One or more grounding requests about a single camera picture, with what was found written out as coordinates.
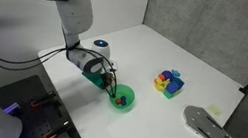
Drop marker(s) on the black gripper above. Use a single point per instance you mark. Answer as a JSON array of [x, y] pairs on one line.
[[107, 79]]

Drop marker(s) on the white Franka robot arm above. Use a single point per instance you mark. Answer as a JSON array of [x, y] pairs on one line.
[[73, 6]]

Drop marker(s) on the small blue block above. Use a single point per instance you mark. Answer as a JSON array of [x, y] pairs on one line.
[[123, 98]]

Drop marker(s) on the green plastic bowl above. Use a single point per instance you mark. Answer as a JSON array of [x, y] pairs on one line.
[[126, 106]]

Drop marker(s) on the large green block toy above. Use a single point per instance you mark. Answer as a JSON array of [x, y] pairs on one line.
[[169, 94]]

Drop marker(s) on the yellow duck toy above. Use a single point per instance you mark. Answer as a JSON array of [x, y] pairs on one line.
[[160, 84]]

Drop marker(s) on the orange toy piece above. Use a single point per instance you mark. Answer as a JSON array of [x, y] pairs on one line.
[[162, 76]]

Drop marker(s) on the purple toy ball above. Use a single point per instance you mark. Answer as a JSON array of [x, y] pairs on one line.
[[167, 75]]

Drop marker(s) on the large blue cube toy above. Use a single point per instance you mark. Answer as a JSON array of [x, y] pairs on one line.
[[176, 84]]

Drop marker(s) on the light blue toy piece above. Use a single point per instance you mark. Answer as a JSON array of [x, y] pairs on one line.
[[175, 73]]

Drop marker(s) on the grey metal plate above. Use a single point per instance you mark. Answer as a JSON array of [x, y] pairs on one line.
[[205, 126]]

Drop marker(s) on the yellow sticky note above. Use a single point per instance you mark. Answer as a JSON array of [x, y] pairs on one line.
[[214, 110]]

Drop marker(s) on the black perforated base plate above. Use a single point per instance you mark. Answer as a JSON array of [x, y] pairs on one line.
[[25, 91]]

